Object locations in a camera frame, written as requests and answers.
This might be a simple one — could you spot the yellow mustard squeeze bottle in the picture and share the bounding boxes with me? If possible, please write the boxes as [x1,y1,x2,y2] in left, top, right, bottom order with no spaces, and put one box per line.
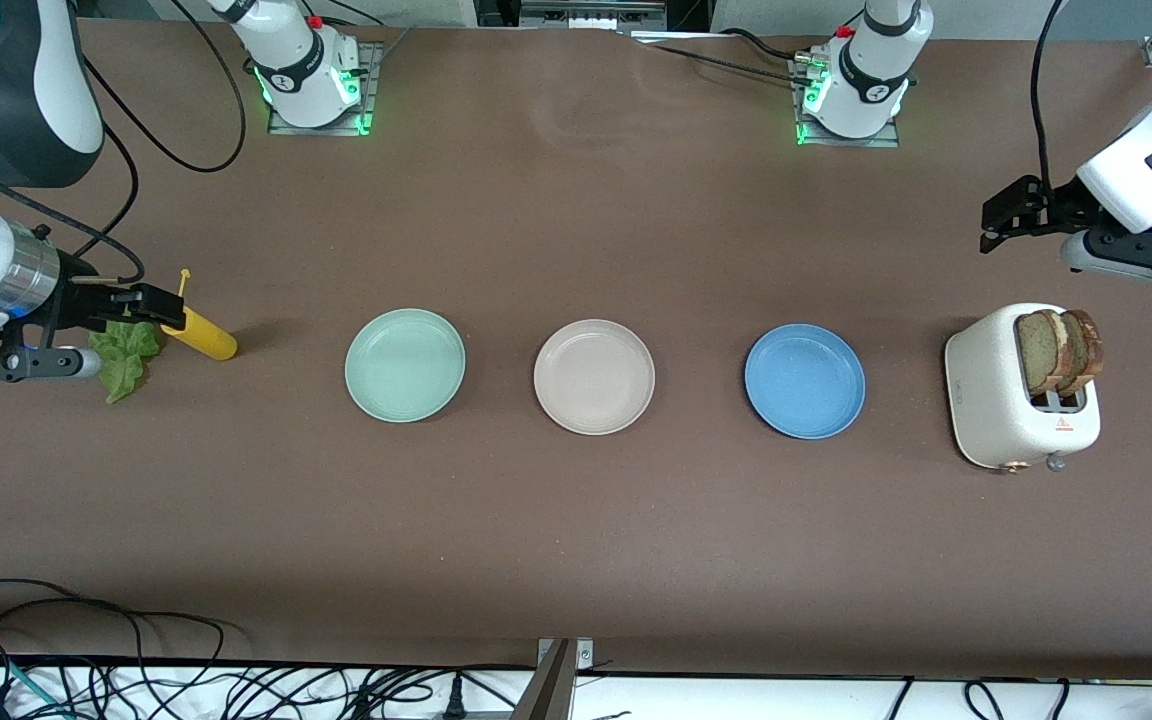
[157,268,239,362]

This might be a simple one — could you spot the green lettuce leaf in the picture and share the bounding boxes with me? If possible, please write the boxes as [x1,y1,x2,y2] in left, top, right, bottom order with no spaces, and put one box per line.
[87,318,163,406]

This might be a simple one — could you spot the brown bread slice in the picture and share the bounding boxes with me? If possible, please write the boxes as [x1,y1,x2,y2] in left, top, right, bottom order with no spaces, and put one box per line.
[1062,309,1105,399]
[1015,309,1078,397]

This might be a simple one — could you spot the green plate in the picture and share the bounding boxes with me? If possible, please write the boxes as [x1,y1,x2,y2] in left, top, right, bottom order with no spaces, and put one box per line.
[344,308,467,424]

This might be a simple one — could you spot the blue plate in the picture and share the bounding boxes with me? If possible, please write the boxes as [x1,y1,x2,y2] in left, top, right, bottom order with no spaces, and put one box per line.
[744,323,867,440]

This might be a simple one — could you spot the beige plate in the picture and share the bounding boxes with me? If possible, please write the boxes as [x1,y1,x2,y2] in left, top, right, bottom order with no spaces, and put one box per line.
[533,319,656,436]

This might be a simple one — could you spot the white toaster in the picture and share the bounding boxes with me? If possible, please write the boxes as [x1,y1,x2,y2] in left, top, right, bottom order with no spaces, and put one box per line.
[944,303,1103,473]

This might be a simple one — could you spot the black equipment rack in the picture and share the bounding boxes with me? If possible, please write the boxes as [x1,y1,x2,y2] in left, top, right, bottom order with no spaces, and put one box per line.
[473,0,713,32]

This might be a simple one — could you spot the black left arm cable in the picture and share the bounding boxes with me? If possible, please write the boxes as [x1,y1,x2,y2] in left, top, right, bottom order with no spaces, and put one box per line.
[1030,0,1074,193]

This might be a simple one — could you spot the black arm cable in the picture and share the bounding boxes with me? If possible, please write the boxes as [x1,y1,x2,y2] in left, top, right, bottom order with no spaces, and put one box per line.
[0,0,248,287]
[1030,0,1074,193]

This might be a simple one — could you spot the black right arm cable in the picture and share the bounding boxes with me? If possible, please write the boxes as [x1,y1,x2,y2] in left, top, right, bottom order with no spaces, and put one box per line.
[0,0,248,287]

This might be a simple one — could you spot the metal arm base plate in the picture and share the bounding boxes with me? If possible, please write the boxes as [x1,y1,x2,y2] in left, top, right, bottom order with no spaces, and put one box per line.
[267,41,385,137]
[788,55,903,150]

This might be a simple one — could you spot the thin black table cable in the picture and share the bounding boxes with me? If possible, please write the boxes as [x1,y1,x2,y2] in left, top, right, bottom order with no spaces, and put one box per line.
[718,27,803,61]

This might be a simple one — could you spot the black corrugated cable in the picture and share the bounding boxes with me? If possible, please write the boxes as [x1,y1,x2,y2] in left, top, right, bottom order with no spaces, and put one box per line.
[650,43,809,87]

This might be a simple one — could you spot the black floor cable bundle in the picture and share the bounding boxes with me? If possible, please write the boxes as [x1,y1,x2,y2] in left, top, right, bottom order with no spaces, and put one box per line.
[0,577,537,720]

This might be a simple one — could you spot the metal table bracket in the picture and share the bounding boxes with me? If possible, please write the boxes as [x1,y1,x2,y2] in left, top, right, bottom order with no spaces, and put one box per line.
[510,637,596,720]

